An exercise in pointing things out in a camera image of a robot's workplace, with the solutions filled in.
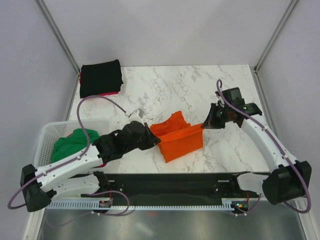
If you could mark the left aluminium frame post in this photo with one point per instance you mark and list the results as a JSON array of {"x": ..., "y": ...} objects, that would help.
[{"x": 57, "y": 33}]

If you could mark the white slotted cable duct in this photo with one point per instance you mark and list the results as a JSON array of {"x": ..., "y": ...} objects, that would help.
[{"x": 99, "y": 205}]

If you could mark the green t-shirt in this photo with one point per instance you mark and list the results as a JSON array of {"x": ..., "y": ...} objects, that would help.
[{"x": 67, "y": 146}]

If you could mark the orange t-shirt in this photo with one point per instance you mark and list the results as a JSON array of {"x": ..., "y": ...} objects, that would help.
[{"x": 177, "y": 137}]

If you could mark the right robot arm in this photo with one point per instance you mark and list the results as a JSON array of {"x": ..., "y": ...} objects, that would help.
[{"x": 288, "y": 177}]

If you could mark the black folded t-shirt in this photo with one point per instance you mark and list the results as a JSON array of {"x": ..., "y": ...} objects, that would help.
[{"x": 100, "y": 78}]

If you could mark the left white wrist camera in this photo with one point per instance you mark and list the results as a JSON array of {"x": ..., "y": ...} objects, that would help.
[{"x": 136, "y": 116}]

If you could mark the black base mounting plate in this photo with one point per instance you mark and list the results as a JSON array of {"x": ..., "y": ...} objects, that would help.
[{"x": 171, "y": 188}]

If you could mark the right aluminium frame post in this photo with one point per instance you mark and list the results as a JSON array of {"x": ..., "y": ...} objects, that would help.
[{"x": 276, "y": 33}]

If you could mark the aluminium frame post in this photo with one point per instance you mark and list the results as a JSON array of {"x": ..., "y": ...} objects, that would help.
[
  {"x": 57, "y": 33},
  {"x": 276, "y": 33}
]

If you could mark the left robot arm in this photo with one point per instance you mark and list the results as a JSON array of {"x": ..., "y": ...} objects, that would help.
[{"x": 39, "y": 185}]

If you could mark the white plastic basket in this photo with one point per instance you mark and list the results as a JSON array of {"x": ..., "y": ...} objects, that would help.
[{"x": 55, "y": 130}]

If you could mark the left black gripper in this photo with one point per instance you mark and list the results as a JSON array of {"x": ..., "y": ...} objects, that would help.
[{"x": 152, "y": 139}]

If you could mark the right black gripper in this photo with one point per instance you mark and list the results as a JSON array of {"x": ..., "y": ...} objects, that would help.
[{"x": 211, "y": 122}]

